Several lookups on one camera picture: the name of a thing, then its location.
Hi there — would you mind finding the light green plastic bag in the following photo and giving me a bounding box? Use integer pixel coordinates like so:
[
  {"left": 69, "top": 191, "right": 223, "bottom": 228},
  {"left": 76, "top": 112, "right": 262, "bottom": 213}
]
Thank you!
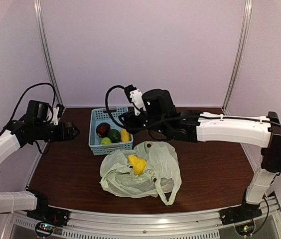
[{"left": 100, "top": 141, "right": 182, "bottom": 206}]

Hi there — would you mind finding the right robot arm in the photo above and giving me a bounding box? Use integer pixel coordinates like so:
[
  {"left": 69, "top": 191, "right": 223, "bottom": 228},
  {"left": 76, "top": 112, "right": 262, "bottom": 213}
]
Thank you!
[{"left": 120, "top": 85, "right": 281, "bottom": 220}]

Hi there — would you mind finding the yellow fruit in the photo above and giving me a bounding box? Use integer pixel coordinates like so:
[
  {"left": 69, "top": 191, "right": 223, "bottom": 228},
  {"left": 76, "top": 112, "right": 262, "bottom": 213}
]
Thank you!
[
  {"left": 128, "top": 155, "right": 146, "bottom": 175},
  {"left": 121, "top": 128, "right": 131, "bottom": 142}
]

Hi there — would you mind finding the front aluminium rail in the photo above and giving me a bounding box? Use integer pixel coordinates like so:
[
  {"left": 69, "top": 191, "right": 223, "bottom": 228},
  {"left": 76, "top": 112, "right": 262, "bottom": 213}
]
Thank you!
[{"left": 5, "top": 191, "right": 281, "bottom": 239}]

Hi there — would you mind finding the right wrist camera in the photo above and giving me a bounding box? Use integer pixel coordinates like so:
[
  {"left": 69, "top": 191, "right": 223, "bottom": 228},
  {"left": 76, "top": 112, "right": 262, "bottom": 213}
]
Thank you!
[{"left": 124, "top": 85, "right": 144, "bottom": 116}]

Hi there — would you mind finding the left circuit board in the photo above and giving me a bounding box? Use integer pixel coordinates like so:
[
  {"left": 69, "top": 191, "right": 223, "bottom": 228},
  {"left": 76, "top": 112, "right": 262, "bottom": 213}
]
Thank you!
[{"left": 34, "top": 222, "right": 55, "bottom": 237}]

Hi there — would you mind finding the right aluminium frame post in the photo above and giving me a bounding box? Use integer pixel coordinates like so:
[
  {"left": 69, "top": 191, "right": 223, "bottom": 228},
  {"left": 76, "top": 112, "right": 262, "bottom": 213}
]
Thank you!
[{"left": 222, "top": 0, "right": 253, "bottom": 114}]

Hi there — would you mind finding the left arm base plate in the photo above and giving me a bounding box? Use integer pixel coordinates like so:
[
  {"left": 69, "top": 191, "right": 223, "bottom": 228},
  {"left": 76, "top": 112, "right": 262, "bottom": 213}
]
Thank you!
[{"left": 26, "top": 207, "right": 70, "bottom": 227}]

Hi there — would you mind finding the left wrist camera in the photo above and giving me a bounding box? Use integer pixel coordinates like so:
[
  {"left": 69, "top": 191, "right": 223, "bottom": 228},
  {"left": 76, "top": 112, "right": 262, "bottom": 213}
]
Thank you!
[{"left": 51, "top": 104, "right": 65, "bottom": 125}]

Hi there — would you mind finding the circuit board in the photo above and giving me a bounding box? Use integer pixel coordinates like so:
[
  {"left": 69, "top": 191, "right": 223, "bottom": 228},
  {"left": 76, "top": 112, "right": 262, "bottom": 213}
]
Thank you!
[
  {"left": 235, "top": 222, "right": 255, "bottom": 237},
  {"left": 34, "top": 222, "right": 55, "bottom": 237}
]

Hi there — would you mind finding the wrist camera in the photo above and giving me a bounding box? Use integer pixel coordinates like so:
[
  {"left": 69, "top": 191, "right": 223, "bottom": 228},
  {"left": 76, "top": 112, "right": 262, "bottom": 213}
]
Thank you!
[
  {"left": 51, "top": 104, "right": 65, "bottom": 125},
  {"left": 124, "top": 85, "right": 144, "bottom": 116}
]

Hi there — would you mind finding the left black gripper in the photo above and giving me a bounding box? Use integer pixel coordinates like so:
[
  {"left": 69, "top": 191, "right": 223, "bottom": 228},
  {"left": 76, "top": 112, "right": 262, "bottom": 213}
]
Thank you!
[{"left": 34, "top": 121, "right": 80, "bottom": 142}]

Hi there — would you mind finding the light green fruit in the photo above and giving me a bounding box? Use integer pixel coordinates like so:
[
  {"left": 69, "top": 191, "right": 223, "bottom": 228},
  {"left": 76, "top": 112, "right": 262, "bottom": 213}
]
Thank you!
[{"left": 100, "top": 137, "right": 112, "bottom": 145}]

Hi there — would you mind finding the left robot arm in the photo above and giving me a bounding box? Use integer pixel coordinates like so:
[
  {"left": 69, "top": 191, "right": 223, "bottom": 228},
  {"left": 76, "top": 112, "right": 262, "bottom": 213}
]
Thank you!
[{"left": 0, "top": 100, "right": 80, "bottom": 221}]

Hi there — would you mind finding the aluminium frame post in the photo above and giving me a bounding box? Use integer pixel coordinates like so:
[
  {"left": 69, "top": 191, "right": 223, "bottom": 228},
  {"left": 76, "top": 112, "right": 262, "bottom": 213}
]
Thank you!
[
  {"left": 33, "top": 0, "right": 63, "bottom": 105},
  {"left": 222, "top": 0, "right": 253, "bottom": 114}
]

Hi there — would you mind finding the left aluminium frame post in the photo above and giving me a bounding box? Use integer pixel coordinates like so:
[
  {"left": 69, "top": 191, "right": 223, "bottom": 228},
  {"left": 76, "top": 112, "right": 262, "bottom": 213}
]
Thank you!
[{"left": 33, "top": 0, "right": 63, "bottom": 105}]

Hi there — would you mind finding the dark red fruit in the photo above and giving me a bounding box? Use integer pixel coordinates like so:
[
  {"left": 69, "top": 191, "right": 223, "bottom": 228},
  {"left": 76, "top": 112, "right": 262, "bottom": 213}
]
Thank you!
[{"left": 96, "top": 122, "right": 111, "bottom": 138}]

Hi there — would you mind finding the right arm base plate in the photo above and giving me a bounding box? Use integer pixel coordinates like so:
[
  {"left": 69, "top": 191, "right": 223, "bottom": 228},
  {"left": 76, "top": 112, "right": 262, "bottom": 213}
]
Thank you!
[{"left": 219, "top": 205, "right": 263, "bottom": 225}]

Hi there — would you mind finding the right circuit board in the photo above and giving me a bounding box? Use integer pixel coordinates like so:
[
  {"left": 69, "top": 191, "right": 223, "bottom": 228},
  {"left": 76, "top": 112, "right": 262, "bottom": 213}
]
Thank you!
[{"left": 235, "top": 222, "right": 255, "bottom": 237}]

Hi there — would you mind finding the dark green avocado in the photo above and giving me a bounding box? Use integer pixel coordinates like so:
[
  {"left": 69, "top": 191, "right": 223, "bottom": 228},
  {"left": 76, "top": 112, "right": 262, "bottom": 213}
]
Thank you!
[{"left": 107, "top": 129, "right": 121, "bottom": 143}]

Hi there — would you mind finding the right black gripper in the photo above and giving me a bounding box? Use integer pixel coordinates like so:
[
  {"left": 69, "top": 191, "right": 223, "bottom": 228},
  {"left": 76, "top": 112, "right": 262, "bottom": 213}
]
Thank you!
[{"left": 119, "top": 109, "right": 168, "bottom": 136}]

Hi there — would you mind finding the light blue perforated basket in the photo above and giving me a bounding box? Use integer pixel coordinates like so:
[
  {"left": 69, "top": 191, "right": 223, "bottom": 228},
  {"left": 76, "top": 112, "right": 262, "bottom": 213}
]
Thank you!
[{"left": 89, "top": 107, "right": 133, "bottom": 156}]

